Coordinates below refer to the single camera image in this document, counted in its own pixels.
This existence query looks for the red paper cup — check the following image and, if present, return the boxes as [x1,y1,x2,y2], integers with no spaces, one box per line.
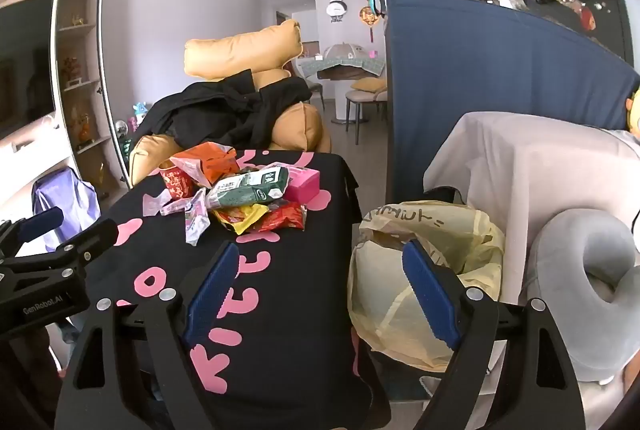
[159,160,195,200]

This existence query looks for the orange snack packet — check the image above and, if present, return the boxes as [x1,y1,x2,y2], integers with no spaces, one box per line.
[170,143,241,188]

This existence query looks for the black jacket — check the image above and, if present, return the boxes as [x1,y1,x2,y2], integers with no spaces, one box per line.
[136,69,313,156]

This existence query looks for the white shelf unit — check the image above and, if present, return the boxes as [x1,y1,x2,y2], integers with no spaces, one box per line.
[50,0,133,191]

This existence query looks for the yellow plush toy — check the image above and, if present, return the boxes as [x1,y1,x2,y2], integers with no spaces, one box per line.
[625,88,640,133]

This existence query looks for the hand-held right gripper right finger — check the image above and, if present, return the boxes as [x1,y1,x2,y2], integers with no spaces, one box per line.
[400,237,586,430]

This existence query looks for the small clear wrapper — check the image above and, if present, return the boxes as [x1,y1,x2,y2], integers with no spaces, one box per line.
[142,189,173,216]

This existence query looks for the red snack packet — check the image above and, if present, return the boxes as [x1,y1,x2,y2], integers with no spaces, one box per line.
[252,201,307,231]

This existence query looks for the hanging lantern ornament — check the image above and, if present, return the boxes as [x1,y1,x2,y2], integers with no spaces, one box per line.
[359,5,378,44]

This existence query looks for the green white snack packet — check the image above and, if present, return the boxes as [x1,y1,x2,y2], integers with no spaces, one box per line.
[205,166,291,211]

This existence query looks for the black tablecloth with pink letters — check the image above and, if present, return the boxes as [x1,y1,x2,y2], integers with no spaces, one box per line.
[55,149,391,430]

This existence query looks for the panda wall clock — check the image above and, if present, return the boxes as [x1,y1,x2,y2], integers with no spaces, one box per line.
[325,0,348,24]

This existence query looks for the pink box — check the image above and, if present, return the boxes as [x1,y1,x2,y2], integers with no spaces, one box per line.
[284,167,321,203]

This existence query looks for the grey dining chair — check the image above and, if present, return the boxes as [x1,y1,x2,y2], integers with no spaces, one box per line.
[305,80,326,111]
[345,88,388,146]

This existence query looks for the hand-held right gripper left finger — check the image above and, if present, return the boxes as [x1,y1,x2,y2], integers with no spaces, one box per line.
[55,240,242,430]

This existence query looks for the tan leather armchair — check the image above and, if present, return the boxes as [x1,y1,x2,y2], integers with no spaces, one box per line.
[129,19,333,188]

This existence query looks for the yellow wrapper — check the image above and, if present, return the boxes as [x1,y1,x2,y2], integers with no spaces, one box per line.
[215,204,270,235]

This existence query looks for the blue partition cloth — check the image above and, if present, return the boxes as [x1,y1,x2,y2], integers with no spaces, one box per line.
[384,0,640,206]

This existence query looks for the television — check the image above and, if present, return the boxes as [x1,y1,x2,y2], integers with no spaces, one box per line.
[0,0,56,141]

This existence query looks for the mesh food cover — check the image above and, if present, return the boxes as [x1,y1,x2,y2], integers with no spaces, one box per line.
[322,43,371,61]

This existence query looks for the bin with yellow bag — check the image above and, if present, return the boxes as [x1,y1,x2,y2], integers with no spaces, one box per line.
[347,200,506,373]

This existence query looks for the purple bag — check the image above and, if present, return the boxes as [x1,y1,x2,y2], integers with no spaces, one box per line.
[31,167,101,241]

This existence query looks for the grey neck pillow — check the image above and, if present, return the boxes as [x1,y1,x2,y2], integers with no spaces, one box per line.
[520,209,640,383]

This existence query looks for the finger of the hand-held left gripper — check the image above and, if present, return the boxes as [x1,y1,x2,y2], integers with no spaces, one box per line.
[0,207,65,257]
[50,217,120,273]

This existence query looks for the pink clear plastic wrapper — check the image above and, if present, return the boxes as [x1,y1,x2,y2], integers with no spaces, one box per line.
[184,189,212,246]

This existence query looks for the person's left forearm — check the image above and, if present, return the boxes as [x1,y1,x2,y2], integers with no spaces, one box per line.
[0,325,76,430]

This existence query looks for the dining table with cloth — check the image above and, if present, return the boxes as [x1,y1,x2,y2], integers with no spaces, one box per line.
[297,43,388,121]

